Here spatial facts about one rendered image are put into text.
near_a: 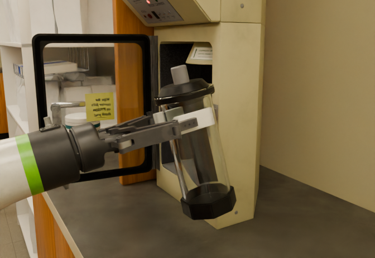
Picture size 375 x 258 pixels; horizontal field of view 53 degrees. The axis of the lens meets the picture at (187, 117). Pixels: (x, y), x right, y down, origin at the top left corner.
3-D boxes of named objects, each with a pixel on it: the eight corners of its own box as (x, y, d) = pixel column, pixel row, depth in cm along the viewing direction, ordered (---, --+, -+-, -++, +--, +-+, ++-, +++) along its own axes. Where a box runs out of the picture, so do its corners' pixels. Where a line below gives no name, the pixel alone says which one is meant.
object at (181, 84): (197, 95, 72) (189, 62, 71) (221, 96, 64) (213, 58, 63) (153, 108, 69) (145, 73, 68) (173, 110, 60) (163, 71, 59)
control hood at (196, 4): (153, 27, 104) (152, -11, 102) (221, 22, 77) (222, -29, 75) (114, 25, 99) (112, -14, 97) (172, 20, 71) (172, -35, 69)
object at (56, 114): (62, 127, 96) (60, 105, 95) (53, 127, 95) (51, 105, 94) (61, 125, 98) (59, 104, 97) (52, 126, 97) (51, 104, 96)
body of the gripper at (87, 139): (71, 130, 54) (131, 114, 58) (63, 125, 62) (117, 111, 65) (85, 179, 55) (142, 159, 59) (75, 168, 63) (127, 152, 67)
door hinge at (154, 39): (156, 168, 113) (153, 35, 105) (159, 170, 111) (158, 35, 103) (151, 168, 112) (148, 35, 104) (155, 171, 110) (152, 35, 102)
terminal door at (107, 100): (152, 171, 111) (150, 34, 103) (43, 187, 99) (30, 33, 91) (152, 170, 112) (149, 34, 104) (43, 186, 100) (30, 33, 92)
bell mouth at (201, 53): (226, 60, 108) (227, 41, 107) (269, 63, 93) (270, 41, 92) (173, 62, 99) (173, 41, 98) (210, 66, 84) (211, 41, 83)
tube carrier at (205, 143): (218, 184, 77) (196, 83, 73) (248, 198, 67) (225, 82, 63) (171, 204, 73) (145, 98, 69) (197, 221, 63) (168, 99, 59)
